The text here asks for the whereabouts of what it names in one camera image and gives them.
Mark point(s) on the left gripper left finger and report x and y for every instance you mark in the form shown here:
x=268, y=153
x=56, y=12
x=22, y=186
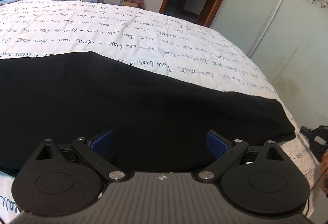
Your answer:
x=91, y=153

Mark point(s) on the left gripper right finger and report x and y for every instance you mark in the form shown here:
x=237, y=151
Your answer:
x=228, y=154

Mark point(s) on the black pants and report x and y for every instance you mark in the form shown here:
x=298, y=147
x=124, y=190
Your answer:
x=159, y=124

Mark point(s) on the person's right hand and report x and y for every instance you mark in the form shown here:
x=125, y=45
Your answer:
x=323, y=171

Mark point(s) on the white script-print bed quilt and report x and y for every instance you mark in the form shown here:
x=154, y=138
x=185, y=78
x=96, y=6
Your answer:
x=272, y=183

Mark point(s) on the sliding wardrobe glass door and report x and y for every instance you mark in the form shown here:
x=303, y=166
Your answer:
x=287, y=40

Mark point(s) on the cardboard box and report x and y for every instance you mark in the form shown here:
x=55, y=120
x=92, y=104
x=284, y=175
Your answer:
x=132, y=4

